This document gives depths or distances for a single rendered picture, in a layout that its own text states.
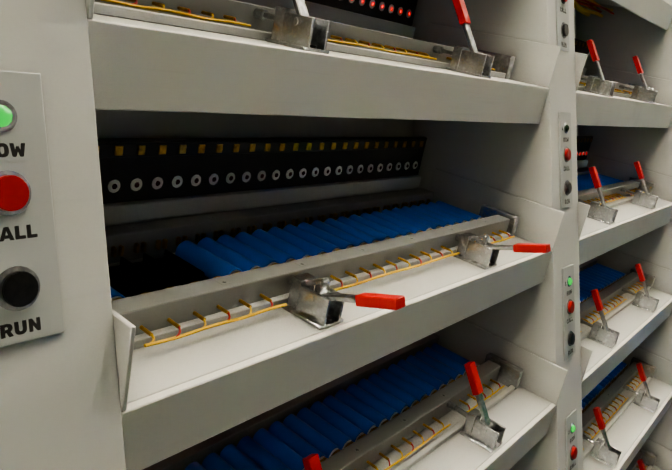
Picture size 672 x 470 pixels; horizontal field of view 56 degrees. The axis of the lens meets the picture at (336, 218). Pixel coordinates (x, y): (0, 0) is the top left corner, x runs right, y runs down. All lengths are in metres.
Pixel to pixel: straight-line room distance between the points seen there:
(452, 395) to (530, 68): 0.41
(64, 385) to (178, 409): 0.08
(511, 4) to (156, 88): 0.58
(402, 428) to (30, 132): 0.49
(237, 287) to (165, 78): 0.16
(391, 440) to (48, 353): 0.42
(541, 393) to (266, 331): 0.51
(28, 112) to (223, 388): 0.19
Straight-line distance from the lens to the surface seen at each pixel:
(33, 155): 0.32
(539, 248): 0.66
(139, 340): 0.41
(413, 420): 0.71
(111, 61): 0.36
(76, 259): 0.33
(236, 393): 0.42
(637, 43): 1.54
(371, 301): 0.44
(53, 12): 0.34
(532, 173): 0.84
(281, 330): 0.46
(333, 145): 0.71
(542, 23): 0.85
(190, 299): 0.43
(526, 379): 0.89
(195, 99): 0.39
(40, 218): 0.32
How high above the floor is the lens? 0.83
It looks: 5 degrees down
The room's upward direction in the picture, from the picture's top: 3 degrees counter-clockwise
